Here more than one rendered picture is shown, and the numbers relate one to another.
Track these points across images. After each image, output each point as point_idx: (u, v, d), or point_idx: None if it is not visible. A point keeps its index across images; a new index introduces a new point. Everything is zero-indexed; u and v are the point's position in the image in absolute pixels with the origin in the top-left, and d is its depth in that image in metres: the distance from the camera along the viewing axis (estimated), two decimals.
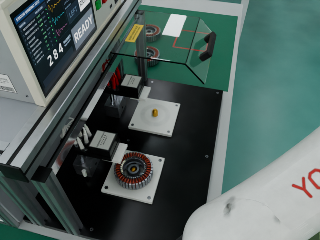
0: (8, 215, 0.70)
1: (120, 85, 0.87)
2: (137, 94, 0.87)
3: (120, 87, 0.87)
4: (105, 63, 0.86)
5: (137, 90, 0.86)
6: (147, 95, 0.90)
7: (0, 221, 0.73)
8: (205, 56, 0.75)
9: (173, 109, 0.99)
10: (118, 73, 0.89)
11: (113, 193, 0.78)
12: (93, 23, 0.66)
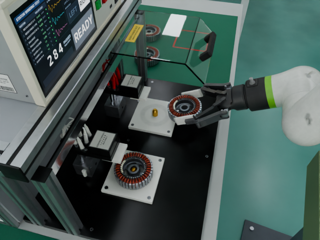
0: (8, 215, 0.70)
1: (120, 85, 0.87)
2: (137, 94, 0.87)
3: (120, 87, 0.87)
4: (105, 63, 0.86)
5: (137, 90, 0.86)
6: (147, 95, 0.90)
7: (0, 221, 0.73)
8: (205, 56, 0.75)
9: None
10: (118, 73, 0.89)
11: (113, 193, 0.78)
12: (93, 23, 0.66)
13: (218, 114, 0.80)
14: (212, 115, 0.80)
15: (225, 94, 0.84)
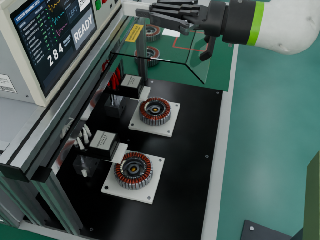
0: (8, 215, 0.70)
1: (120, 85, 0.87)
2: (137, 94, 0.87)
3: (120, 87, 0.87)
4: (105, 63, 0.86)
5: (137, 90, 0.86)
6: (147, 95, 0.90)
7: (0, 221, 0.73)
8: (205, 56, 0.75)
9: (173, 109, 0.99)
10: (118, 73, 0.89)
11: (113, 193, 0.78)
12: (93, 23, 0.66)
13: None
14: None
15: None
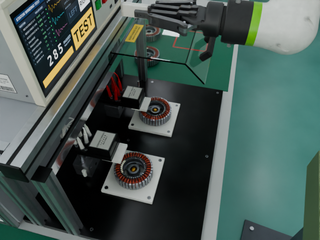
0: (8, 215, 0.70)
1: (121, 96, 0.91)
2: (138, 105, 0.91)
3: (122, 99, 0.91)
4: None
5: (138, 101, 0.90)
6: (147, 106, 0.93)
7: (0, 221, 0.73)
8: (205, 56, 0.75)
9: (173, 109, 0.99)
10: (120, 84, 0.93)
11: (113, 193, 0.78)
12: (93, 23, 0.66)
13: None
14: None
15: None
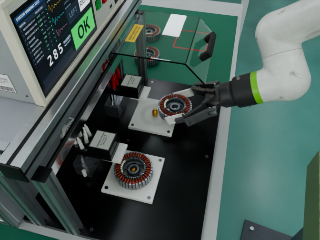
0: (8, 215, 0.70)
1: (120, 85, 0.87)
2: (137, 94, 0.87)
3: (120, 87, 0.87)
4: (105, 63, 0.86)
5: (137, 90, 0.86)
6: (147, 95, 0.90)
7: (0, 221, 0.73)
8: (205, 56, 0.75)
9: None
10: (118, 73, 0.89)
11: (113, 193, 0.78)
12: (93, 23, 0.66)
13: None
14: (210, 87, 0.91)
15: None
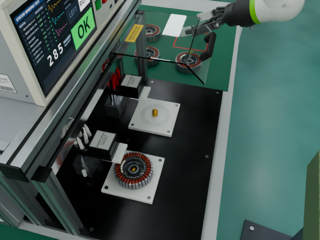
0: (8, 215, 0.70)
1: (120, 85, 0.87)
2: (137, 94, 0.87)
3: (120, 87, 0.87)
4: (105, 63, 0.86)
5: (137, 90, 0.86)
6: (147, 95, 0.90)
7: (0, 221, 0.73)
8: (205, 56, 0.75)
9: (173, 109, 0.99)
10: (118, 73, 0.89)
11: (113, 193, 0.78)
12: (93, 23, 0.66)
13: None
14: None
15: None
